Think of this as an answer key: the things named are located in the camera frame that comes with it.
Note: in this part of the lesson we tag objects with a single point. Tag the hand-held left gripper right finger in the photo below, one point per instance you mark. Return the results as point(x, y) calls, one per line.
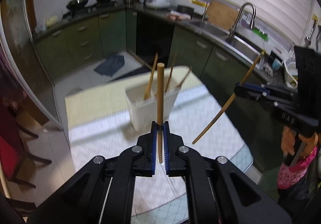
point(166, 143)

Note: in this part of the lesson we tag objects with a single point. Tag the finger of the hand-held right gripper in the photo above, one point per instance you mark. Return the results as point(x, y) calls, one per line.
point(247, 92)
point(253, 86)

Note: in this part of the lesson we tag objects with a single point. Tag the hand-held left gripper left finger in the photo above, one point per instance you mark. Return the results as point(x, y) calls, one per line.
point(153, 143)

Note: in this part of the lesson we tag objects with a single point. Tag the white plastic utensil holder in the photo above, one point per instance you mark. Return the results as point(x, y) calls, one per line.
point(150, 111)

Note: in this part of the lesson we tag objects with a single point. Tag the person's right forearm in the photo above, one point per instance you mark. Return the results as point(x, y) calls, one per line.
point(293, 173)

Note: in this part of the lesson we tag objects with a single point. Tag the person's right hand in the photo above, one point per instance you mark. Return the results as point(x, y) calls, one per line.
point(288, 141)

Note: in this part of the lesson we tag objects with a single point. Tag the dish rack with plates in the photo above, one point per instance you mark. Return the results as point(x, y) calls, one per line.
point(291, 73)

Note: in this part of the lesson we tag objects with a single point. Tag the patterned white tablecloth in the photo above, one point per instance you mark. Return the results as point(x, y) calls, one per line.
point(105, 133)

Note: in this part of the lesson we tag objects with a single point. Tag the hanging steel ladle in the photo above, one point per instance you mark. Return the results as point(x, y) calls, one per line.
point(310, 33)

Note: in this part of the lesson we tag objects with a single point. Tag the green dish brush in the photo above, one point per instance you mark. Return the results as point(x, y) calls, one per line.
point(260, 35)

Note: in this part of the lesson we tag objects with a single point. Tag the steel kitchen sink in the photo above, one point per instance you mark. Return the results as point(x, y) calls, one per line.
point(225, 35)

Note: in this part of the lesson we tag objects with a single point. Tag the steel kitchen faucet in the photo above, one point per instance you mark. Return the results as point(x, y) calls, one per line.
point(247, 10)

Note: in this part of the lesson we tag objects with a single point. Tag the wooden cutting board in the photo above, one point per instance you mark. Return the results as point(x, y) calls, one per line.
point(222, 14)

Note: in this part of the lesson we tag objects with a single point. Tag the blue floor mat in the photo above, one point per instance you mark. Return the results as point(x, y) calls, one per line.
point(110, 66)

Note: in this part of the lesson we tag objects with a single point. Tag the green kitchen cabinet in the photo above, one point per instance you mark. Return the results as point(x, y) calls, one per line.
point(82, 35)

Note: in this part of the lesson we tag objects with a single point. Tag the dark chair with red cushion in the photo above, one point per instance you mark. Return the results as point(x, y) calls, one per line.
point(10, 153)

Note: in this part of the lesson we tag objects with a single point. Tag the sliding glass door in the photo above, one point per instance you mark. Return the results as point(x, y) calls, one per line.
point(27, 63)

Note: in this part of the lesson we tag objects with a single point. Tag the black wok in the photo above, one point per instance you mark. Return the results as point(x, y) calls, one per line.
point(77, 3)

